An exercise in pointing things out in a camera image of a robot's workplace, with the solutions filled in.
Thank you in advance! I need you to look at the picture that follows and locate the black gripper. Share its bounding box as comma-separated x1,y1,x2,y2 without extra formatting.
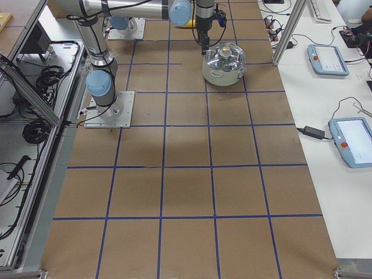
197,27,210,55

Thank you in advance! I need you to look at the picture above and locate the glass pot lid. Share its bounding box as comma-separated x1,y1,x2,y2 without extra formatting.
203,42,246,71

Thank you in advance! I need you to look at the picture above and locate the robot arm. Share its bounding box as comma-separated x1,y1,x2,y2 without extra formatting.
109,16,137,34
48,0,227,69

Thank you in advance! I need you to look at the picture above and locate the far teach pendant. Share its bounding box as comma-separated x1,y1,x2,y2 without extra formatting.
307,44,349,76

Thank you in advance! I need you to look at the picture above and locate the teach pendant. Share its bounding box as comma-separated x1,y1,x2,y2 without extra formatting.
307,44,349,76
328,117,371,168

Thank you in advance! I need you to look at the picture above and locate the white keyboard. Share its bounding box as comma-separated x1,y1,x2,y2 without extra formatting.
307,0,332,24

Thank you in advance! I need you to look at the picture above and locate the black power adapter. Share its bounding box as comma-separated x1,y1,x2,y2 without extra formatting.
302,126,325,140

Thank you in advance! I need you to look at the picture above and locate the brown paper table cover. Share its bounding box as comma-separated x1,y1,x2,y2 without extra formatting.
41,1,337,278

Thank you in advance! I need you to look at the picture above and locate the near teach pendant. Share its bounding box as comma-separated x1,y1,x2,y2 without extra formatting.
328,117,371,168

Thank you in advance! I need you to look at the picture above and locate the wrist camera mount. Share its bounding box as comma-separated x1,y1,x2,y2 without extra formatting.
213,9,227,28

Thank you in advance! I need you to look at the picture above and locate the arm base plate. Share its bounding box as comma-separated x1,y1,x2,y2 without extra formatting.
108,16,146,41
83,91,135,128

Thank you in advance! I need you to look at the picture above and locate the aluminium frame post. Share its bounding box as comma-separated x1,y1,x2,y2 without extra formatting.
272,0,307,66

